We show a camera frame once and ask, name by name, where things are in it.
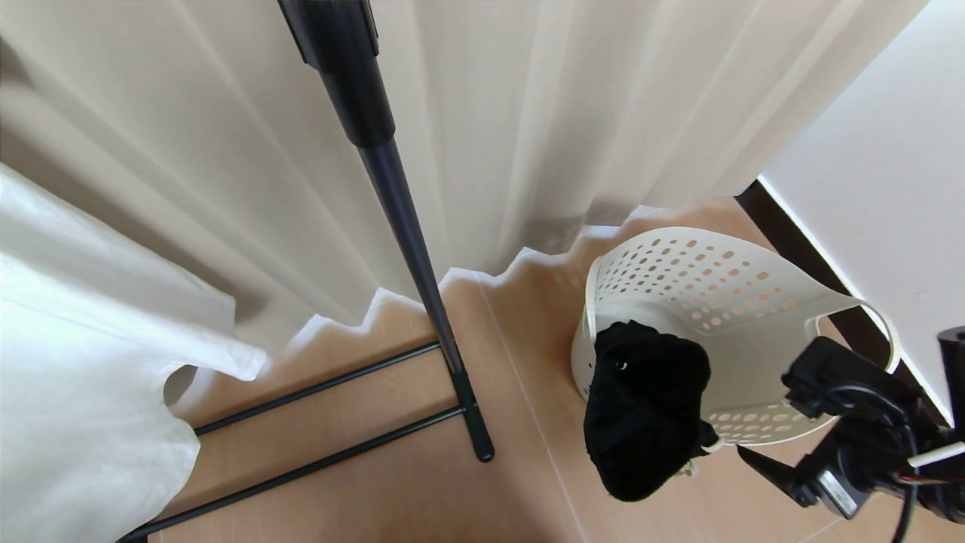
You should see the white laundry basket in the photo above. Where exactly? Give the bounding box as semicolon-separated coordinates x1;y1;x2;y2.
571;226;902;447

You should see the beige curtain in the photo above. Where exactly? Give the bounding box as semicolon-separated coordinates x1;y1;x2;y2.
0;0;932;355

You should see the black garment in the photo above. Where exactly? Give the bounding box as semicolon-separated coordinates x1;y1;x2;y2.
583;321;721;504

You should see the black clothes rack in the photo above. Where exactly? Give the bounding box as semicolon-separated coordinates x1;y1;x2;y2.
117;0;496;543

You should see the white printed t-shirt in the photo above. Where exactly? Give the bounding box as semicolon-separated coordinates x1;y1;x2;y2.
0;162;268;543

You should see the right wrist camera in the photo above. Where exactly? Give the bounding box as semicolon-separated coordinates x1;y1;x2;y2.
782;336;917;423

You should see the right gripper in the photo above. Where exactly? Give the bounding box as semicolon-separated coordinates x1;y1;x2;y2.
737;422;918;521

